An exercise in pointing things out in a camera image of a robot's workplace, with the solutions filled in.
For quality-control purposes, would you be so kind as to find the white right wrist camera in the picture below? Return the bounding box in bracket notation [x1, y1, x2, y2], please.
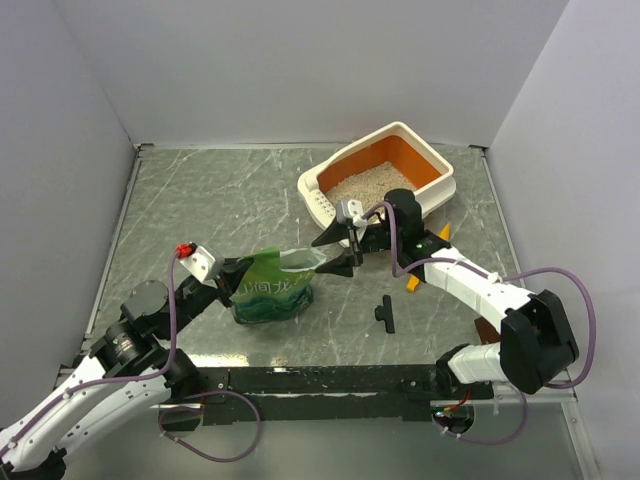
[335, 199, 368, 228]

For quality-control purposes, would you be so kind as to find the black bag clip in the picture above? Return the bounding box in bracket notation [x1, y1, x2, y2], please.
[374, 295, 395, 334]

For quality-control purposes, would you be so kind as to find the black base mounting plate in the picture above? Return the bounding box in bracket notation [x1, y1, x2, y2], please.
[137, 364, 494, 427]

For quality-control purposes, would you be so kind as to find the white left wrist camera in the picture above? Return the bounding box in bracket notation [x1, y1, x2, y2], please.
[175, 243, 225, 287]

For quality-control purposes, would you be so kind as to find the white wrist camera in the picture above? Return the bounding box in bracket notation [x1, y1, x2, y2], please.
[335, 199, 368, 228]
[175, 243, 225, 287]

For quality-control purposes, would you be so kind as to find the green litter bag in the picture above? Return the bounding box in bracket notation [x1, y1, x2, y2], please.
[231, 248, 327, 325]

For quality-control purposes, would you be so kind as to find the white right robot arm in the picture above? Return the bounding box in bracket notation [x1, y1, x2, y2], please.
[312, 189, 579, 399]

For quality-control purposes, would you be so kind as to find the yellow plastic scoop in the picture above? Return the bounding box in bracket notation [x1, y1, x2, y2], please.
[406, 222, 451, 293]

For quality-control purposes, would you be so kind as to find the white orange litter box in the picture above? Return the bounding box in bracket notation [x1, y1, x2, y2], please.
[297, 121, 456, 228]

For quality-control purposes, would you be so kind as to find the brown wooden block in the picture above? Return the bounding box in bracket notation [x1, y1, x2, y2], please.
[474, 317, 501, 345]

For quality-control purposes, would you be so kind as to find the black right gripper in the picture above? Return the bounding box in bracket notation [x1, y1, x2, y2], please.
[311, 213, 401, 279]

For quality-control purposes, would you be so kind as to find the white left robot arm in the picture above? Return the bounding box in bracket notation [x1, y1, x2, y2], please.
[1, 246, 253, 479]

